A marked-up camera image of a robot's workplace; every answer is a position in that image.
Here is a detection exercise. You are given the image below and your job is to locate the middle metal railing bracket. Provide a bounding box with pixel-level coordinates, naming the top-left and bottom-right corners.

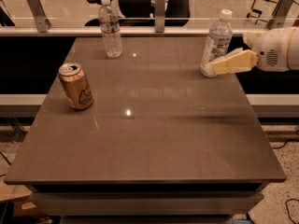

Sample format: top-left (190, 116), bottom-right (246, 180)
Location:
top-left (154, 0), bottom-right (165, 33)

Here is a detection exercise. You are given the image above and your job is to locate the blue label plastic bottle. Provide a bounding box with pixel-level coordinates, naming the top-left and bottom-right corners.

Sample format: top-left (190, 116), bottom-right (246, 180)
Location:
top-left (200, 9), bottom-right (233, 77)

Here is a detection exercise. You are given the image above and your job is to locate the black floor cable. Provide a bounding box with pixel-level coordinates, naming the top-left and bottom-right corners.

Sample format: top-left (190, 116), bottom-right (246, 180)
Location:
top-left (271, 137), bottom-right (299, 224)

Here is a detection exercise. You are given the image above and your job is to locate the left metal railing bracket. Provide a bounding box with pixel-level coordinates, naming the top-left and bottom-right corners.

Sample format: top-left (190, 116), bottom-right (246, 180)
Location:
top-left (26, 0), bottom-right (51, 33)

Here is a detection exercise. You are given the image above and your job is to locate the gold soda can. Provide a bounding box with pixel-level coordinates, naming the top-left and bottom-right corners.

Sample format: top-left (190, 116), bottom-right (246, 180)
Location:
top-left (59, 63), bottom-right (93, 110)

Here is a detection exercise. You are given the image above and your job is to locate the black office chair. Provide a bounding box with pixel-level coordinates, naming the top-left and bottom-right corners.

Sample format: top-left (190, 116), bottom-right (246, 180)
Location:
top-left (87, 0), bottom-right (190, 26)

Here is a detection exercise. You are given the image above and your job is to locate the clear water bottle red label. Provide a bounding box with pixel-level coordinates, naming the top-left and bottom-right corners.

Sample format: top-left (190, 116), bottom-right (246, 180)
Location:
top-left (98, 0), bottom-right (122, 58)

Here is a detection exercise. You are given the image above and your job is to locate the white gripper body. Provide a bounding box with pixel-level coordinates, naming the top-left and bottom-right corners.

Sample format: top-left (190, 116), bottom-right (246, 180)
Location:
top-left (251, 28), bottom-right (294, 72)

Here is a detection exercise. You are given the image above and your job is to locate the metal frame stool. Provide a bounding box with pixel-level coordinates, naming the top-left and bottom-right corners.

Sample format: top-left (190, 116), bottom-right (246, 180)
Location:
top-left (247, 0), bottom-right (280, 25)

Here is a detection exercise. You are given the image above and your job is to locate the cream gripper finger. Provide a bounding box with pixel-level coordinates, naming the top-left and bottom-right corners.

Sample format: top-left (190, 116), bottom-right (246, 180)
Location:
top-left (222, 31), bottom-right (265, 61)
top-left (204, 50), bottom-right (258, 77)

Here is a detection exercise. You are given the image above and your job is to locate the right metal railing bracket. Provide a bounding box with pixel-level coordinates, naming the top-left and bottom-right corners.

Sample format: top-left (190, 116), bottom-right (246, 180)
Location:
top-left (266, 0), bottom-right (297, 30)

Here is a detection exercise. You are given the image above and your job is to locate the metal railing bracket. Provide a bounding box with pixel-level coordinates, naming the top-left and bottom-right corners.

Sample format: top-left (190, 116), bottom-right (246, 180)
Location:
top-left (26, 0), bottom-right (51, 33)
top-left (266, 0), bottom-right (297, 30)
top-left (154, 0), bottom-right (165, 33)

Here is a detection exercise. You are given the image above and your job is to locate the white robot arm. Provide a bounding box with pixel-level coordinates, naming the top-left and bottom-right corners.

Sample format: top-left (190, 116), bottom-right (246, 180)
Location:
top-left (201, 27), bottom-right (299, 77)

